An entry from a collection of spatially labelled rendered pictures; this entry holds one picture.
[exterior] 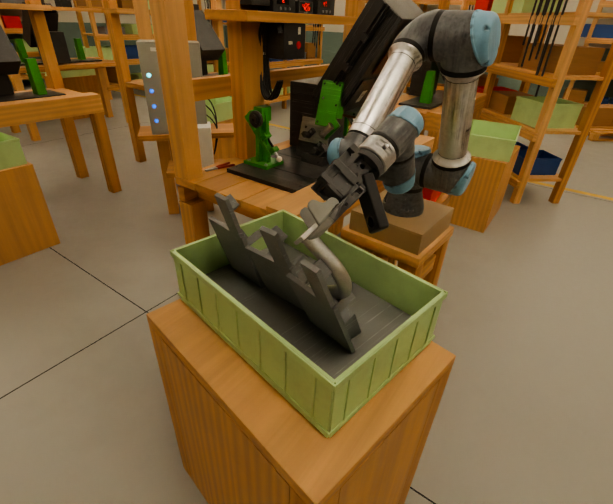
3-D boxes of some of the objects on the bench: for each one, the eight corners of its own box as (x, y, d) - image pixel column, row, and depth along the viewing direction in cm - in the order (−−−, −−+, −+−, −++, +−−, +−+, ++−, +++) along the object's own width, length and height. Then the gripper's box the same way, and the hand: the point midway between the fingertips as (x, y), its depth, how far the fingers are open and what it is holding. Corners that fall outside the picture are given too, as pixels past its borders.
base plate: (401, 142, 237) (402, 139, 236) (296, 195, 160) (296, 190, 159) (344, 130, 257) (344, 127, 256) (226, 172, 180) (226, 168, 179)
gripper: (341, 156, 81) (275, 223, 75) (361, 133, 71) (287, 209, 65) (369, 184, 82) (306, 253, 76) (393, 165, 72) (323, 244, 65)
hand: (313, 238), depth 71 cm, fingers closed on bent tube, 3 cm apart
